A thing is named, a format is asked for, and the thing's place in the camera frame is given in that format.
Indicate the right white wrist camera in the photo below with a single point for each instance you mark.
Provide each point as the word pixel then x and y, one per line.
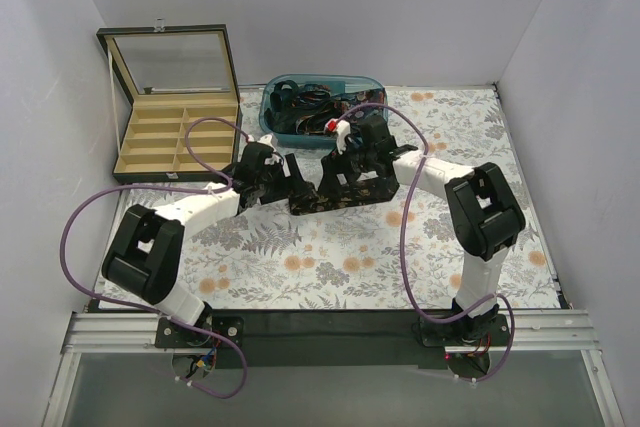
pixel 340 130

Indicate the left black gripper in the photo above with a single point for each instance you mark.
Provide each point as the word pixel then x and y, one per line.
pixel 289 179

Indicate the teal plastic bin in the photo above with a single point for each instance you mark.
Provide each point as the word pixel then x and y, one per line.
pixel 339 83

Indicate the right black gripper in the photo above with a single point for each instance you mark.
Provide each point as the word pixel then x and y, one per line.
pixel 338 170

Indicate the blue floral tie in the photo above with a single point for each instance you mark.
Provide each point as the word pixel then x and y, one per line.
pixel 345 102

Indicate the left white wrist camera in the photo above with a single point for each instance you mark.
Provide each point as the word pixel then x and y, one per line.
pixel 270 141

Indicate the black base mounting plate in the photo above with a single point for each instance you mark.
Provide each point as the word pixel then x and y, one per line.
pixel 320 338

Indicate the black compartment display box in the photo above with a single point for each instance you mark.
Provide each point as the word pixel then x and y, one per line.
pixel 181 85

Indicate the pile of dark ties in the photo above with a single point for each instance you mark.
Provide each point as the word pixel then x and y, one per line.
pixel 300 109

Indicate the floral patterned table mat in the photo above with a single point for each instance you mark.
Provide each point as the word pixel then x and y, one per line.
pixel 381 256

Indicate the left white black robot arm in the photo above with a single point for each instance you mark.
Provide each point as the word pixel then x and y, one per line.
pixel 144 256

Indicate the black gold floral tie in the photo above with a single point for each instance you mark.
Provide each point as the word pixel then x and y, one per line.
pixel 306 199

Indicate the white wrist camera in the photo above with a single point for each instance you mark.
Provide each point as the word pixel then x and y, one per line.
pixel 270 141
pixel 340 130

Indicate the aluminium frame rail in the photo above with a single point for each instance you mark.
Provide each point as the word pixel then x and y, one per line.
pixel 551 374

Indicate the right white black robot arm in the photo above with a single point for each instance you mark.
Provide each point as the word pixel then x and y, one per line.
pixel 486 220

